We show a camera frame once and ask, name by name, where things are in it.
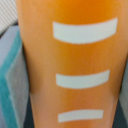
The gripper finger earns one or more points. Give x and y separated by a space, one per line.
14 83

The orange bread loaf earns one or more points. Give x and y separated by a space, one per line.
76 52

